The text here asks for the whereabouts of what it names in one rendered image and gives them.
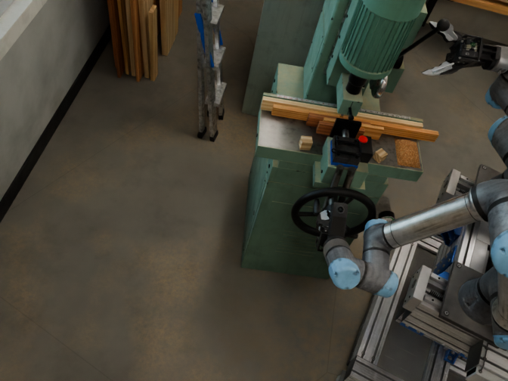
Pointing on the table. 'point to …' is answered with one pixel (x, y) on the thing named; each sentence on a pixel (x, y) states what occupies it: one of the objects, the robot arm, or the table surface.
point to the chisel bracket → (344, 101)
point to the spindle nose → (354, 85)
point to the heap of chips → (407, 153)
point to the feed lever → (422, 40)
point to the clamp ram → (345, 128)
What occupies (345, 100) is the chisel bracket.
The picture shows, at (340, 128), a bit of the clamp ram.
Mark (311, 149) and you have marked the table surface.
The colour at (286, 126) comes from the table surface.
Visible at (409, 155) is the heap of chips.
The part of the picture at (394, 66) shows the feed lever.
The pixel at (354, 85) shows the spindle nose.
